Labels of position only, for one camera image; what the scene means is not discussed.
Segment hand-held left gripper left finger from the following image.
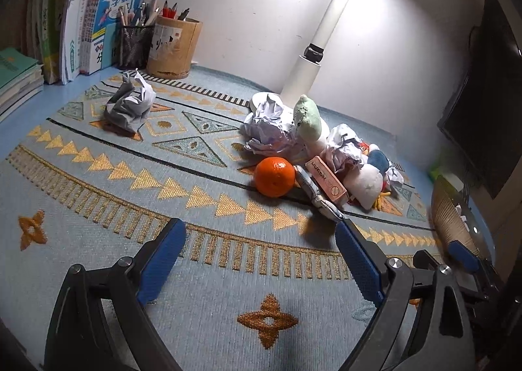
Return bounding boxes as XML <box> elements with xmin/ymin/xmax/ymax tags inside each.
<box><xmin>44</xmin><ymin>217</ymin><xmax>188</xmax><ymax>371</ymax></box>

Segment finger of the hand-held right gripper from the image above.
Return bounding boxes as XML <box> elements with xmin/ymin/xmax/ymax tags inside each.
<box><xmin>446</xmin><ymin>241</ymin><xmax>483</xmax><ymax>274</ymax></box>
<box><xmin>413</xmin><ymin>249</ymin><xmax>442</xmax><ymax>271</ymax></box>

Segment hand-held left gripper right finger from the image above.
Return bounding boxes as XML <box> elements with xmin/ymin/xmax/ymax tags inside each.
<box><xmin>334</xmin><ymin>218</ymin><xmax>476</xmax><ymax>371</ymax></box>

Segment brown woven bowl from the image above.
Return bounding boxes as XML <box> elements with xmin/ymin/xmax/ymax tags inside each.
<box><xmin>431</xmin><ymin>175</ymin><xmax>490</xmax><ymax>258</ymax></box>

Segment large lilac paper ball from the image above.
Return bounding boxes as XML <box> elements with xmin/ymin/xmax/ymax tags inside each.
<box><xmin>243</xmin><ymin>94</ymin><xmax>304</xmax><ymax>157</ymax></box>

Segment white paper scraps pile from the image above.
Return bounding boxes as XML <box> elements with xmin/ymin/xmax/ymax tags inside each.
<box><xmin>454</xmin><ymin>204</ymin><xmax>470</xmax><ymax>233</ymax></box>

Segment white round plush toy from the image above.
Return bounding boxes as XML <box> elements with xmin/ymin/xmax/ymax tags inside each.
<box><xmin>346</xmin><ymin>164</ymin><xmax>392</xmax><ymax>210</ymax></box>

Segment grey patterned pouch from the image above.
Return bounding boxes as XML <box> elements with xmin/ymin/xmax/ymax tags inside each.
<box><xmin>294</xmin><ymin>165</ymin><xmax>345</xmax><ymax>220</ymax></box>

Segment blue patterned woven mat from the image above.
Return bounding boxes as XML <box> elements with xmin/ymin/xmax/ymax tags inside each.
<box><xmin>0</xmin><ymin>65</ymin><xmax>445</xmax><ymax>371</ymax></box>

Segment pink cardboard box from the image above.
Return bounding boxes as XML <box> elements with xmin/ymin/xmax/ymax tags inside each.
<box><xmin>306</xmin><ymin>156</ymin><xmax>348</xmax><ymax>209</ymax></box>

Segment blue plush toy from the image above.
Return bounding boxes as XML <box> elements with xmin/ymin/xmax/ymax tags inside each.
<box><xmin>367</xmin><ymin>149</ymin><xmax>391</xmax><ymax>172</ymax></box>

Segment orange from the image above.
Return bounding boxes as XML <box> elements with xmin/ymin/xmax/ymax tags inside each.
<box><xmin>253</xmin><ymin>157</ymin><xmax>295</xmax><ymax>197</ymax></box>

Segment black monitor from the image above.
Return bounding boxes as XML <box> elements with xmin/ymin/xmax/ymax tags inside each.
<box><xmin>436</xmin><ymin>0</ymin><xmax>522</xmax><ymax>200</ymax></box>

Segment pink white green dango plush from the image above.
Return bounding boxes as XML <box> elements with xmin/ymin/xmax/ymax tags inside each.
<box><xmin>291</xmin><ymin>94</ymin><xmax>330</xmax><ymax>153</ymax></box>

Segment grey crumpled paper ball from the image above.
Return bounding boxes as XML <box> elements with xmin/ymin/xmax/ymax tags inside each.
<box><xmin>103</xmin><ymin>69</ymin><xmax>156</xmax><ymax>135</ymax></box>

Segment wooden pen holder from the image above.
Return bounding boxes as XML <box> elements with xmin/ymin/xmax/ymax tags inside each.
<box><xmin>146</xmin><ymin>15</ymin><xmax>203</xmax><ymax>80</ymax></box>

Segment black mesh pen holder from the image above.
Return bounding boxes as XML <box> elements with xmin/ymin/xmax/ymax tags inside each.
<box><xmin>118</xmin><ymin>23</ymin><xmax>156</xmax><ymax>70</ymax></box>

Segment stack of lying green books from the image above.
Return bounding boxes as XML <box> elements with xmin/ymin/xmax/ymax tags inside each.
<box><xmin>0</xmin><ymin>47</ymin><xmax>45</xmax><ymax>123</ymax></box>

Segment white desk lamp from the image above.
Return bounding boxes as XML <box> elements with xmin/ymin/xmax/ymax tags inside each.
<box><xmin>251</xmin><ymin>0</ymin><xmax>445</xmax><ymax>119</ymax></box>

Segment bunch of pens and pencils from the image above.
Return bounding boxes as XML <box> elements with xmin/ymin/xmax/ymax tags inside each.
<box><xmin>117</xmin><ymin>0</ymin><xmax>161</xmax><ymax>27</ymax></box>

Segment red and black pens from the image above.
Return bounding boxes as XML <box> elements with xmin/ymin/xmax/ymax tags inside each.
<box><xmin>162</xmin><ymin>0</ymin><xmax>192</xmax><ymax>22</ymax></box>

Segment row of standing green books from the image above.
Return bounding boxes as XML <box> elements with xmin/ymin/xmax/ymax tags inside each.
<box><xmin>24</xmin><ymin>0</ymin><xmax>78</xmax><ymax>85</ymax></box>

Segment blue workbook set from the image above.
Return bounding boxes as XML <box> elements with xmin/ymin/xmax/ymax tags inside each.
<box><xmin>79</xmin><ymin>0</ymin><xmax>149</xmax><ymax>76</ymax></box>

